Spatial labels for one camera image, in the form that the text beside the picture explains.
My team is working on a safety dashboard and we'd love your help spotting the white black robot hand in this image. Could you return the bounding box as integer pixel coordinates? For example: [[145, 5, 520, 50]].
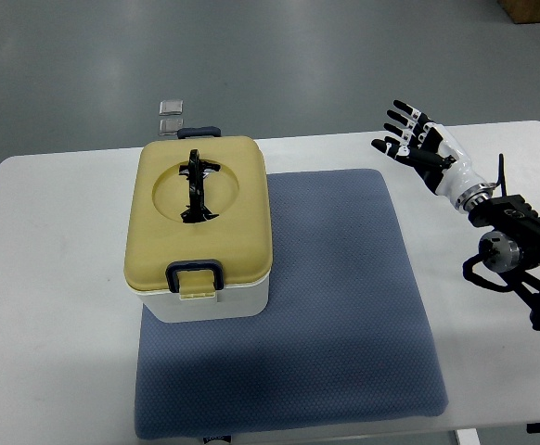
[[371, 100, 495, 213]]

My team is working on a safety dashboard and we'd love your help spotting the yellow box lid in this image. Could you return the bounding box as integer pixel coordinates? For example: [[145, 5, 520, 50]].
[[123, 136, 273, 296]]

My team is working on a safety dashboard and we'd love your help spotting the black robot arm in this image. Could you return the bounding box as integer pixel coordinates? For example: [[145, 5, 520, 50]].
[[462, 156, 540, 332]]

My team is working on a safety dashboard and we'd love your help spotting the brown cardboard box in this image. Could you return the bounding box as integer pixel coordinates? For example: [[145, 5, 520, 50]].
[[497, 0, 540, 24]]

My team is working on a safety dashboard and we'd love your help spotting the white storage box base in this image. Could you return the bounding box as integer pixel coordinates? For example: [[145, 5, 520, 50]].
[[134, 273, 270, 324]]

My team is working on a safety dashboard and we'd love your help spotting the blue padded mat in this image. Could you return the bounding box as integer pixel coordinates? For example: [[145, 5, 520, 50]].
[[135, 169, 448, 439]]

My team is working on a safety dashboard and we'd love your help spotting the dark label under mat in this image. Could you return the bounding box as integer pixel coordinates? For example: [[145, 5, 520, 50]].
[[202, 435, 231, 444]]

